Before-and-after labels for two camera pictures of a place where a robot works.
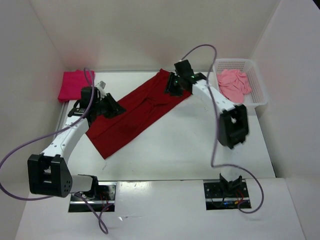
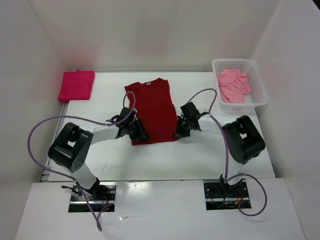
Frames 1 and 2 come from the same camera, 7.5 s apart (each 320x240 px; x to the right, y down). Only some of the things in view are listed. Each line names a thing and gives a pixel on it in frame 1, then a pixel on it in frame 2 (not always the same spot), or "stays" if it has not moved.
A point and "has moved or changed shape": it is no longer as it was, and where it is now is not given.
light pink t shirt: x=233 y=85 stays
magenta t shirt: x=71 y=83 stays
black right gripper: x=169 y=88 → x=179 y=132
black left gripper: x=115 y=108 → x=141 y=134
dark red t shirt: x=144 y=107 has moved or changed shape
